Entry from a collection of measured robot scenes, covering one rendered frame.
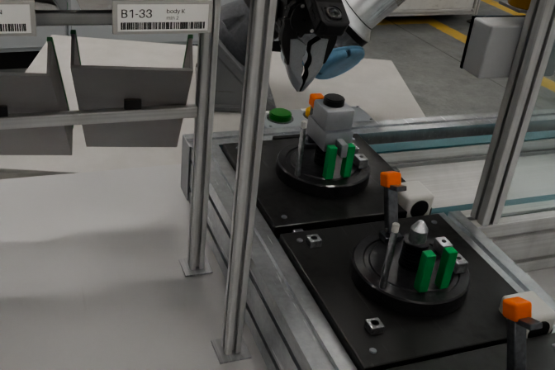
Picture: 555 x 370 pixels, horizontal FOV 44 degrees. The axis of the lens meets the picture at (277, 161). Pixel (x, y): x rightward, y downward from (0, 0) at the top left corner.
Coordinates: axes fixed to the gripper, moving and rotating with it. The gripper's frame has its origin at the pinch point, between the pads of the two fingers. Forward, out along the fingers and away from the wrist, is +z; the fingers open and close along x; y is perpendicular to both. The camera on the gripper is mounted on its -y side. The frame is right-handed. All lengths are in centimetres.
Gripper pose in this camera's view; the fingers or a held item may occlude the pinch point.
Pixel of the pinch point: (301, 85)
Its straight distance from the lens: 107.0
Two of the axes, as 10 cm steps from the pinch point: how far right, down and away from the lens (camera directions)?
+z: -1.1, 8.8, 4.7
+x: -9.3, 0.8, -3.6
